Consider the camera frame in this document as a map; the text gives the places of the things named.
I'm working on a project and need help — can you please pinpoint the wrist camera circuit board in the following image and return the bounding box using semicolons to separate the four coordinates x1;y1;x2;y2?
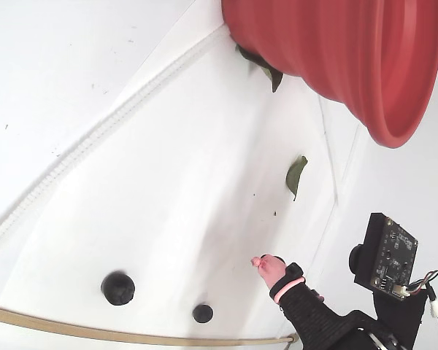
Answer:
353;212;420;301

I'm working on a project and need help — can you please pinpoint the red collapsible silicone cup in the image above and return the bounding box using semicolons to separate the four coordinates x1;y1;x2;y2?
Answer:
220;0;438;149

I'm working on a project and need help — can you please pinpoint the large dark blueberry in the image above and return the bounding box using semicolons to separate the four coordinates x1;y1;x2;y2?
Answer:
100;271;137;306

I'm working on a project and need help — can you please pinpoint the black camera lens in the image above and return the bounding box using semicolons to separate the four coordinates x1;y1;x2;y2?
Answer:
348;244;366;276

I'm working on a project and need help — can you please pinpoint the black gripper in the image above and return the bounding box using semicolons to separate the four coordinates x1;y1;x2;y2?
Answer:
250;254;406;350

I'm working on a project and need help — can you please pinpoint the wooden dowel stick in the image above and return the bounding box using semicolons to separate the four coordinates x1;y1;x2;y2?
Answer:
0;303;299;347

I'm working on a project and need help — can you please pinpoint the black cable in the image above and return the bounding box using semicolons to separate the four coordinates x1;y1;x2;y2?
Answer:
404;267;438;295

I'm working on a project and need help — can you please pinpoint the green leaf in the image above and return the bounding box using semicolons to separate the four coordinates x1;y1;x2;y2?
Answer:
285;155;309;202
235;43;284;93

